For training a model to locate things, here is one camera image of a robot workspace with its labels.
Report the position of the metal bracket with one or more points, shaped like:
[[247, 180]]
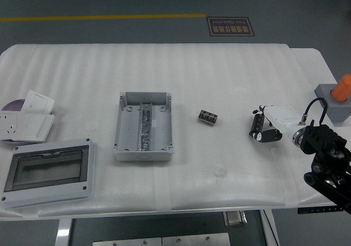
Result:
[[235, 219]]

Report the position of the white foam mat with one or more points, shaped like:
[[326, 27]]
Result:
[[192, 73]]

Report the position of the orange cylinder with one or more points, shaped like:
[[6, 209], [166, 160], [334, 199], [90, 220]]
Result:
[[342, 90]]

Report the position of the grey cover with clear window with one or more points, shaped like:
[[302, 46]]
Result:
[[49, 169]]

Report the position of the grey block base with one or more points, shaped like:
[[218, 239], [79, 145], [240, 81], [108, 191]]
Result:
[[338, 111]]

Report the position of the black printed cylindrical battery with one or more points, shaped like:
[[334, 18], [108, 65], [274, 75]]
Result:
[[208, 117]]

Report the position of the purple disc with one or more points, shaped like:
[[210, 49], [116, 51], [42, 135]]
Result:
[[15, 105]]

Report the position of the metal mounting rail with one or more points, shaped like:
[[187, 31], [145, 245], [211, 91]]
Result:
[[144, 128]]

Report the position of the black table control panel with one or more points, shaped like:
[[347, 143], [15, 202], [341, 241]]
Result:
[[315, 210]]

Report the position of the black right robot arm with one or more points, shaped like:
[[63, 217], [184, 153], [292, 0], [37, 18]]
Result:
[[323, 139]]

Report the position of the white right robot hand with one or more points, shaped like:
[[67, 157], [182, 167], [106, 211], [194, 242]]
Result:
[[279, 114]]

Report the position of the grey metal plate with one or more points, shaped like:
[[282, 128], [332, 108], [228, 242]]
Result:
[[126, 242], [196, 240]]

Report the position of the white wall socket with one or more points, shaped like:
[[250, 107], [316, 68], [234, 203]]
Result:
[[9, 125]]

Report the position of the white switch panel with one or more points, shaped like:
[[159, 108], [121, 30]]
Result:
[[35, 126], [38, 102]]

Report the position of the black floor sign orange text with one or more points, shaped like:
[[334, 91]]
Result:
[[231, 26]]

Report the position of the grey open junction box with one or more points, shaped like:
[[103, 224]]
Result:
[[129, 131]]

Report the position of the white table leg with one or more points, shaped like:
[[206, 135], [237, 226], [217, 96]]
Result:
[[270, 226], [63, 232]]

